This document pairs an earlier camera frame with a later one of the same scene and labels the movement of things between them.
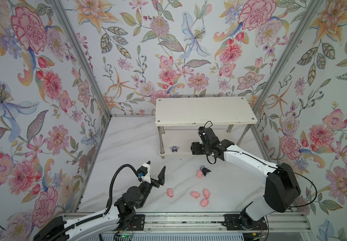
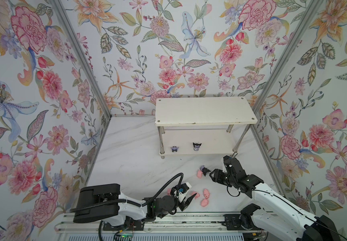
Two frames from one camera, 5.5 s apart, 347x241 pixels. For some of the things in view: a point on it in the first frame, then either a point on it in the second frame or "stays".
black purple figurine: [204, 170] stays
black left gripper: [154, 182] -> [179, 203]
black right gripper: [205, 164] -> [216, 174]
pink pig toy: [199, 174] stays
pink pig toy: [204, 202] stays
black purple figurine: [174, 148] stays
